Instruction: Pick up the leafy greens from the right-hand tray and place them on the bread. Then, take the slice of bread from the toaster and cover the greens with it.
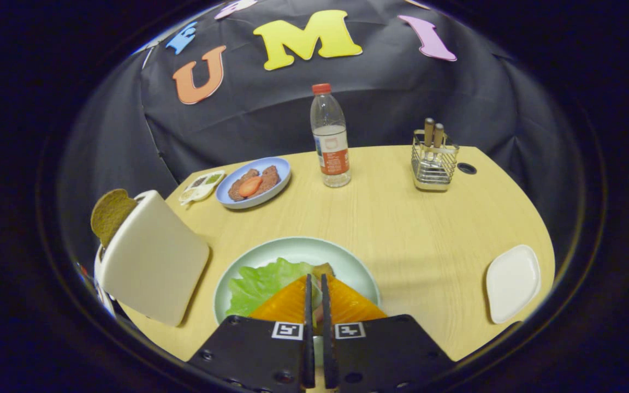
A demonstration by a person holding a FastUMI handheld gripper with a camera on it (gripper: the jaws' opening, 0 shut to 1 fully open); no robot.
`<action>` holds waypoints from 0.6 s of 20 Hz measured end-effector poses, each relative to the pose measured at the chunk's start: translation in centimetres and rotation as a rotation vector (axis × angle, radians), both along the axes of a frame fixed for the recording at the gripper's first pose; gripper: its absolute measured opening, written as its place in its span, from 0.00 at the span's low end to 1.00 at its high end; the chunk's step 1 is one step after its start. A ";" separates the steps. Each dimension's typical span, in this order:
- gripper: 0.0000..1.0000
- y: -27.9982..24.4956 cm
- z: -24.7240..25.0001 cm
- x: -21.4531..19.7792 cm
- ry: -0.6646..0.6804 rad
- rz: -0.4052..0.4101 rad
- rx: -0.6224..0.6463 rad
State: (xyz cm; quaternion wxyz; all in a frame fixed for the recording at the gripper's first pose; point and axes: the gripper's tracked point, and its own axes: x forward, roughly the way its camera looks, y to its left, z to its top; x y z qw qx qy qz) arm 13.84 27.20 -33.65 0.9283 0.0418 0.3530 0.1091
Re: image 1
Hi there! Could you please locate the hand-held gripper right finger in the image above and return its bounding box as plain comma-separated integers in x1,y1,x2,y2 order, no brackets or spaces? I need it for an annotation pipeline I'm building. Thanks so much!
321,274,456,393

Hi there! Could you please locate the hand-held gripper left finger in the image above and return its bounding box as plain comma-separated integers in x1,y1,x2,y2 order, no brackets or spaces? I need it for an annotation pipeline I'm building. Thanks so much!
186,274,316,393

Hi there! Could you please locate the green lettuce leaf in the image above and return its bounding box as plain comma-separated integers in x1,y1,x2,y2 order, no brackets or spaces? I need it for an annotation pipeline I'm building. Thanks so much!
226,258,323,318

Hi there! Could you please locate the large pale green plate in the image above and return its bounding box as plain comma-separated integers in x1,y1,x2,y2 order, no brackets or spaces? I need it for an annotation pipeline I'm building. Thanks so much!
213,236,382,367

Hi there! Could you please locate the cream white toaster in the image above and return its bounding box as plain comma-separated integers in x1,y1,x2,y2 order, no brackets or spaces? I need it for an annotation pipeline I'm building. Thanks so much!
94,189,210,328

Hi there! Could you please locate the red tomato slice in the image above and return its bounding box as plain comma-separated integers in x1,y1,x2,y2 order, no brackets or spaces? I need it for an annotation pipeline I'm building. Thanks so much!
237,176,264,198

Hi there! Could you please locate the brown meat patty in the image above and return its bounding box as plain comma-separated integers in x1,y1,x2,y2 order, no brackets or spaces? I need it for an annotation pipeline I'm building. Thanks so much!
228,169,260,201
254,165,281,198

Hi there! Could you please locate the blue plate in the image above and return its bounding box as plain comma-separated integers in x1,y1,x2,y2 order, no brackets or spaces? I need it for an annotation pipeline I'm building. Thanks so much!
216,157,292,210

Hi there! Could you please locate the small white square plate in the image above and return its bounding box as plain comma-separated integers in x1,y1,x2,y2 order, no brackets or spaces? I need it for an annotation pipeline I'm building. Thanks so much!
485,244,542,325

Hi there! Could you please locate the white condiment tray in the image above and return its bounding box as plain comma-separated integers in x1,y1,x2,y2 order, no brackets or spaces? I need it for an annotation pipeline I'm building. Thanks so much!
178,170,226,206

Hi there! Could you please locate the clear plastic water bottle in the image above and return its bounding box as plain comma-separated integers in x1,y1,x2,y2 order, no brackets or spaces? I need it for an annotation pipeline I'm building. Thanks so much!
310,83,352,188

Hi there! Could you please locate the wire utensil holder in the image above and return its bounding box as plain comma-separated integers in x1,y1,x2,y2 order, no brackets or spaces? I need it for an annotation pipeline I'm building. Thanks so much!
411,129,460,191

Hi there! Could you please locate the wooden handled utensil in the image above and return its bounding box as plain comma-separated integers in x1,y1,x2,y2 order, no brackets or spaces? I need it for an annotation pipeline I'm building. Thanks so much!
432,123,445,164
423,118,435,164

